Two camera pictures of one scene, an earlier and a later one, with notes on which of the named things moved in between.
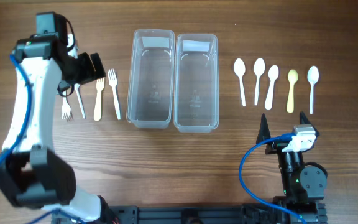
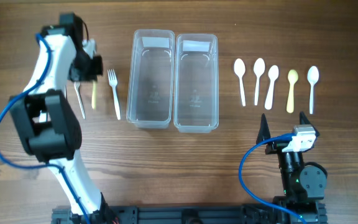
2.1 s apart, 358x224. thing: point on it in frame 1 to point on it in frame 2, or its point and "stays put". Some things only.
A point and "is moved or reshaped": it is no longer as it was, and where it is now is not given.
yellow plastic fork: x=100 y=85 is moved or reshaped
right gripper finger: x=264 y=133 stays put
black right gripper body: x=279 y=147 stays put
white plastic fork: x=113 y=81 stays put
